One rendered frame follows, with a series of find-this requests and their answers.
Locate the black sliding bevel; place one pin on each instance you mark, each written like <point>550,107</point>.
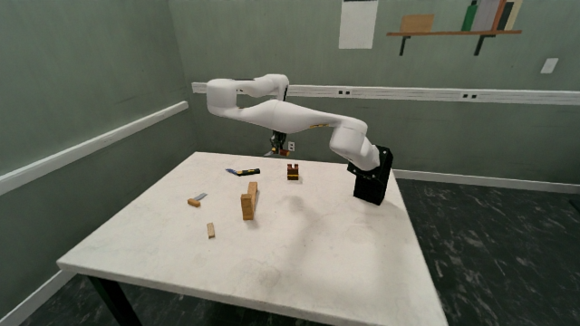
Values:
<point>245,172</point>

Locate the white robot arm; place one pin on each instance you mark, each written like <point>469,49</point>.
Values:
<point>348,138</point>

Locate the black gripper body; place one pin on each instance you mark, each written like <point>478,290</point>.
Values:
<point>276,134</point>

